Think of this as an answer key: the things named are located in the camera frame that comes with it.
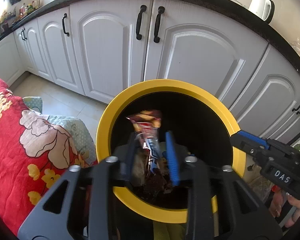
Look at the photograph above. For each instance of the yellow-green cloth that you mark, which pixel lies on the yellow-green cloth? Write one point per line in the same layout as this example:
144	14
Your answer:
162	232

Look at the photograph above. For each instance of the red and blue snack wrapper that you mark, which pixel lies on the red and blue snack wrapper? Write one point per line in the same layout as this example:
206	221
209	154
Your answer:
150	140

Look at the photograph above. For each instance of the yellow rim trash bin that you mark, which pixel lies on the yellow rim trash bin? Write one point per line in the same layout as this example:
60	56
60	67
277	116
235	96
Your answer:
165	83

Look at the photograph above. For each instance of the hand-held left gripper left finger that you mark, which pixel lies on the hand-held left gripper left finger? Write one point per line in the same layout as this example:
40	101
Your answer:
126	165

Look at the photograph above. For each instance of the dark brown wrapper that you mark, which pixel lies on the dark brown wrapper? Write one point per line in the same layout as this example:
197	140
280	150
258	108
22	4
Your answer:
157	182

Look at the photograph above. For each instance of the white base cabinets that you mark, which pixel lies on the white base cabinets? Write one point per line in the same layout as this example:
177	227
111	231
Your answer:
190	55

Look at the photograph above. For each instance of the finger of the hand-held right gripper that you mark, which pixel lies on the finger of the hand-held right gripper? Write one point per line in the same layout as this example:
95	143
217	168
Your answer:
255	138
247	147

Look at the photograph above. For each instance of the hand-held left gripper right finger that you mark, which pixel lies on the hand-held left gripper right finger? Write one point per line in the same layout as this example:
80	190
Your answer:
172	162

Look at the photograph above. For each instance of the person's right hand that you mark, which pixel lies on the person's right hand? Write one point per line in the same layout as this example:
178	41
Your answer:
298	210

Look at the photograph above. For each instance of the white electric kettle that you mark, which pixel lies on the white electric kettle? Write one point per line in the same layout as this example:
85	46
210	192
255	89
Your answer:
260	7

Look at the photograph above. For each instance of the dish rack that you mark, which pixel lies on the dish rack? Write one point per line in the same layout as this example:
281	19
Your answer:
7	18

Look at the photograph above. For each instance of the red floral blanket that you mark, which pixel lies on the red floral blanket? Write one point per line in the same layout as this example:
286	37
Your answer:
10	155

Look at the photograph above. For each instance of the group of condiment bottles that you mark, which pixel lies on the group of condiment bottles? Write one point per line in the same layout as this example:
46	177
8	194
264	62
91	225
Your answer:
28	8

